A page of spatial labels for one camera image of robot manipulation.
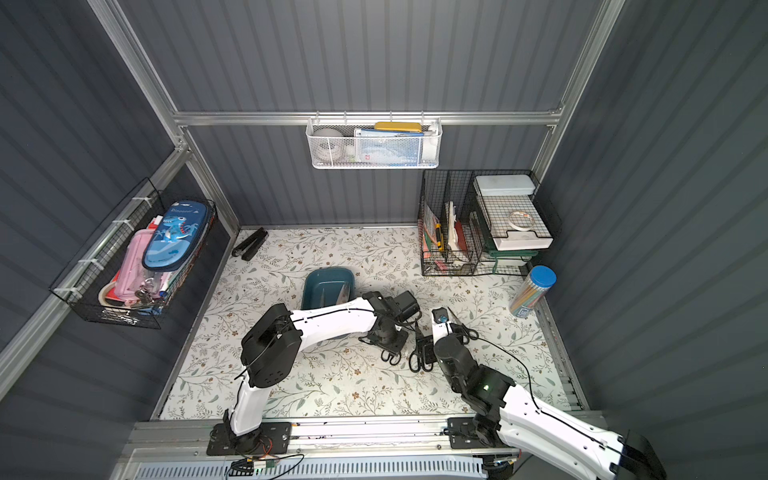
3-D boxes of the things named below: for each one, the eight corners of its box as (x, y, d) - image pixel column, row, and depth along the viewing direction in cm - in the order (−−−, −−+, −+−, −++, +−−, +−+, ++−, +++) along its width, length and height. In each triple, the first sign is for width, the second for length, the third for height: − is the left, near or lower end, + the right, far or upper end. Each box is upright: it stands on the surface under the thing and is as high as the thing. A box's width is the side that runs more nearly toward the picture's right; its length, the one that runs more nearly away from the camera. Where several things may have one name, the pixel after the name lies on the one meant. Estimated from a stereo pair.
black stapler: (234, 255, 114) (231, 251, 112) (260, 231, 122) (258, 226, 120) (248, 262, 112) (245, 257, 110) (274, 236, 120) (272, 231, 118)
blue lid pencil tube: (511, 319, 97) (533, 285, 81) (505, 300, 101) (526, 265, 85) (533, 319, 97) (560, 285, 81) (527, 300, 101) (551, 265, 85)
